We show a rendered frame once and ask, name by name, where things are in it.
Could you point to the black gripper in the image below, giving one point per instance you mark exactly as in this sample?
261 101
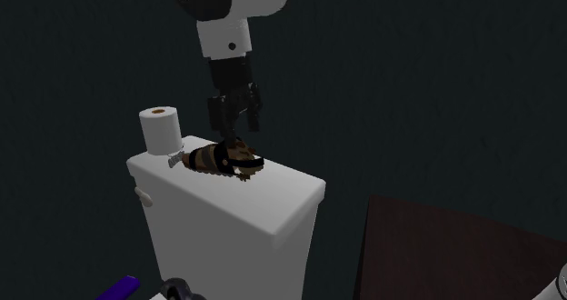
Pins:
230 73

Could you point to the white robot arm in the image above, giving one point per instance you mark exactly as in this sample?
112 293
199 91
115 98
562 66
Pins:
248 0

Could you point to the brown striped plush animal toy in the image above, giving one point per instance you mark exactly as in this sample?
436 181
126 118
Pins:
208 159

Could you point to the white toilet paper roll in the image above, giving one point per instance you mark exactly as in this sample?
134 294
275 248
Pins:
161 130

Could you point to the black rounded object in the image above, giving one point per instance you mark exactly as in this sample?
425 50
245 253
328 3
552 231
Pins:
177 289

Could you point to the purple bar-shaped object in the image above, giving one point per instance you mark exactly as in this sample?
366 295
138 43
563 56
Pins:
119 289

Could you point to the dark red-brown robot stand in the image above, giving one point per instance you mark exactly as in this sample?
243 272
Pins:
443 254

